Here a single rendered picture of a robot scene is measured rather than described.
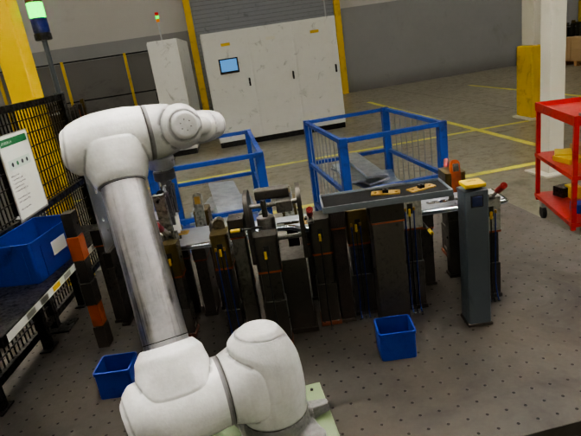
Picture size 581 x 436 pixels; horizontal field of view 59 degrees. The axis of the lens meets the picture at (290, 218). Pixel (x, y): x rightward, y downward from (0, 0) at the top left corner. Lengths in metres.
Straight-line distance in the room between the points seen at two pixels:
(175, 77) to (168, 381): 8.58
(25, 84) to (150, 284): 1.46
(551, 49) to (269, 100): 5.38
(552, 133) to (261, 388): 4.97
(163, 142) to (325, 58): 8.66
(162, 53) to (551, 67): 6.26
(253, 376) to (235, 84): 8.61
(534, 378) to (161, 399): 0.95
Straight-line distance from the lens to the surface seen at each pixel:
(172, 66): 9.51
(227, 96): 9.56
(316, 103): 9.81
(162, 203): 1.73
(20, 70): 2.45
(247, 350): 1.13
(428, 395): 1.47
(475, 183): 1.57
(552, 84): 5.71
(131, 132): 1.22
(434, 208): 1.86
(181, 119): 1.21
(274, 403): 1.18
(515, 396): 1.48
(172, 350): 1.13
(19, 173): 2.13
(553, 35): 5.68
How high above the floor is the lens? 1.61
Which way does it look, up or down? 18 degrees down
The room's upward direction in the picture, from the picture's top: 9 degrees counter-clockwise
